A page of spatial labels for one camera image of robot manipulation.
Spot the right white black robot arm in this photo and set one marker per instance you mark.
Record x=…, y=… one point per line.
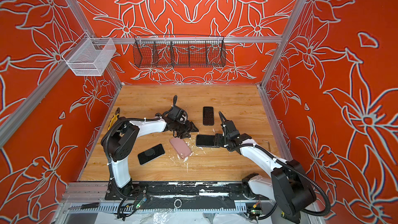
x=292, y=190

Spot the yellow black pliers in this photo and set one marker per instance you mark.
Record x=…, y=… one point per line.
x=114, y=118

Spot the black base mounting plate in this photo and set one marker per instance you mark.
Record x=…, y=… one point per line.
x=234, y=190

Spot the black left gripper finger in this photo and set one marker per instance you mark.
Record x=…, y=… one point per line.
x=181, y=134
x=190, y=127

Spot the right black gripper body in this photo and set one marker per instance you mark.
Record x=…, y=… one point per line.
x=228, y=140

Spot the clear plastic bin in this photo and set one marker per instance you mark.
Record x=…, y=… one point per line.
x=90, y=56

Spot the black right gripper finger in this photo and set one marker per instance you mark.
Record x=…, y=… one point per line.
x=218, y=138
x=217, y=145

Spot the pink phone case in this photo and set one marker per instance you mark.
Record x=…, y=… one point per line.
x=181, y=147

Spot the grey slotted cable duct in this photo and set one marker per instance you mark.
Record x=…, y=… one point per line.
x=185, y=205

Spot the black wire basket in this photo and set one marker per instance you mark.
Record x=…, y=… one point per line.
x=179, y=52

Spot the black phone case with holes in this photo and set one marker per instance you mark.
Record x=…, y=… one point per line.
x=206, y=141

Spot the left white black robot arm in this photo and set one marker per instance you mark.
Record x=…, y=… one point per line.
x=119, y=141

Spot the black phone near left base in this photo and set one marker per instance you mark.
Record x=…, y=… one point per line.
x=151, y=154

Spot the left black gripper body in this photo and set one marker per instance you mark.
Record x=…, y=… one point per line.
x=181, y=127

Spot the black screwdriver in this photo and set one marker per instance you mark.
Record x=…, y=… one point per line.
x=85, y=206

